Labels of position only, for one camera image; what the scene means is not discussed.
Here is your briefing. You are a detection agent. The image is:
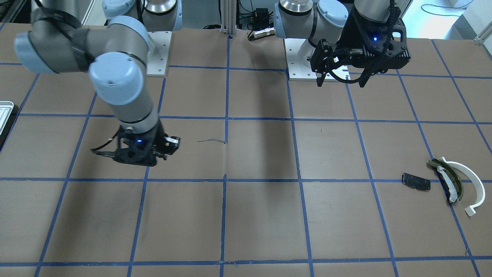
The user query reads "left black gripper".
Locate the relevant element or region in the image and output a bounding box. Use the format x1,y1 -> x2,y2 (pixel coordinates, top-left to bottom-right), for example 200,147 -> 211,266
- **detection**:
310,11 -> 411,88

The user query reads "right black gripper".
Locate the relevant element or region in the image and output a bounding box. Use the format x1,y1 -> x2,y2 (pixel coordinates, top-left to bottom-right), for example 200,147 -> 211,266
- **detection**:
114,125 -> 181,167

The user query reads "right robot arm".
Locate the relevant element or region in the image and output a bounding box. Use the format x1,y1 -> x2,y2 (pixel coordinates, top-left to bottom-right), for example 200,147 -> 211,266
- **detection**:
14,0 -> 182,167

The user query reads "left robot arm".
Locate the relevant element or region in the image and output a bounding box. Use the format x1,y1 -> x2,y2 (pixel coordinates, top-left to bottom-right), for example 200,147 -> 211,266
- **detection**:
274,0 -> 411,87

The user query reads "silver ribbed metal tray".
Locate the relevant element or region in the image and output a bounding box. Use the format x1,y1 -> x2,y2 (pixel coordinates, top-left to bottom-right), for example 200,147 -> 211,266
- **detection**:
0,101 -> 15,135

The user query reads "black flat brake pad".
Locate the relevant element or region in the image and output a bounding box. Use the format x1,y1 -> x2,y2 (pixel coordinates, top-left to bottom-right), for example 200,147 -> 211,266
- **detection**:
401,172 -> 431,191

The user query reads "olive grey brake shoe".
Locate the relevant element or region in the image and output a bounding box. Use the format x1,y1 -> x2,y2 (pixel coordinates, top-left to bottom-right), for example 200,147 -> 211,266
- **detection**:
428,158 -> 463,205

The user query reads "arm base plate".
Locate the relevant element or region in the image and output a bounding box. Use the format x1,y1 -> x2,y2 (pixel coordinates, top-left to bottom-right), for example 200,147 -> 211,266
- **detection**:
146,31 -> 172,77
284,38 -> 317,81

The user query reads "aluminium frame post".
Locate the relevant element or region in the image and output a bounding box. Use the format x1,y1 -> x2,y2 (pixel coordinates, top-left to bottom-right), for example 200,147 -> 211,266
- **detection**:
219,0 -> 239,37

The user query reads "white curved plastic bracket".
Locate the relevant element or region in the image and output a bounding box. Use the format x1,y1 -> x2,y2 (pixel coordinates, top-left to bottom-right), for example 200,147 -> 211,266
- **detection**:
438,157 -> 485,217

